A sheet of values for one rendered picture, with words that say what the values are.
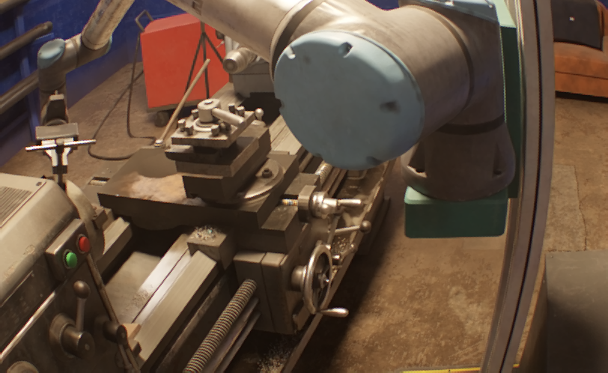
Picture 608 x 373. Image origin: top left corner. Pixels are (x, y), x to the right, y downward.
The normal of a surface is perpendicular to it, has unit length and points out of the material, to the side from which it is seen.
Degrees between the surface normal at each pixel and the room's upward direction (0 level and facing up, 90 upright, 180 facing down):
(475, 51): 71
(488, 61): 87
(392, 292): 0
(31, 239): 45
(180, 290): 36
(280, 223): 0
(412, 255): 0
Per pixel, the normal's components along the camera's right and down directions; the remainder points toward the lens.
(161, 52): 0.02, 0.44
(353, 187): -0.11, -0.89
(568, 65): -0.33, 0.45
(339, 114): -0.64, 0.43
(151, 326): 0.46, -0.69
